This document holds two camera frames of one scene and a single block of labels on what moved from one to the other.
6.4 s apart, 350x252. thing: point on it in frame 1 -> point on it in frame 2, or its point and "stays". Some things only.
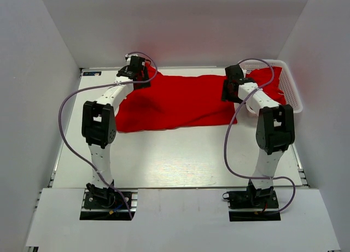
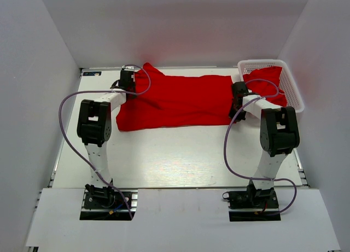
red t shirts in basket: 262,76 stays
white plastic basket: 291,89 stays
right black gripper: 226,95 -> 235,117
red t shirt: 175,103 stays
